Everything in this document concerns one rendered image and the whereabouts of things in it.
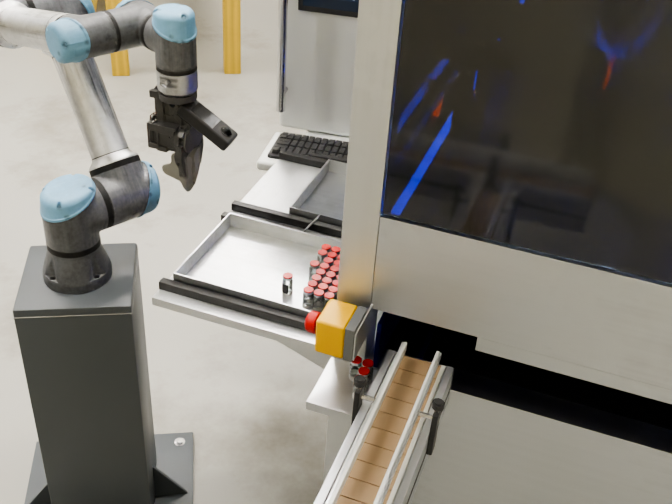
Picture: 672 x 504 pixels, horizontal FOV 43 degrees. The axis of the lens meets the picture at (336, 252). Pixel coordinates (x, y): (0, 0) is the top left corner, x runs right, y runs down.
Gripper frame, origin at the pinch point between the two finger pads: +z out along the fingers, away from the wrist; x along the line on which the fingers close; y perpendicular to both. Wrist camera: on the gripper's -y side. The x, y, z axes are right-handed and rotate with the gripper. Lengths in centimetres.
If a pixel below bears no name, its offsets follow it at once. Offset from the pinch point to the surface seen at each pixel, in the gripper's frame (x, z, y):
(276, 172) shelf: -47, 22, 2
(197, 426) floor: -34, 110, 21
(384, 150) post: 12.6, -23.9, -41.8
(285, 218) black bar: -25.9, 19.9, -9.8
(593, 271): 13, -11, -78
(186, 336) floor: -71, 110, 44
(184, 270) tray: 2.0, 19.9, 1.5
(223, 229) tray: -16.1, 20.3, 1.4
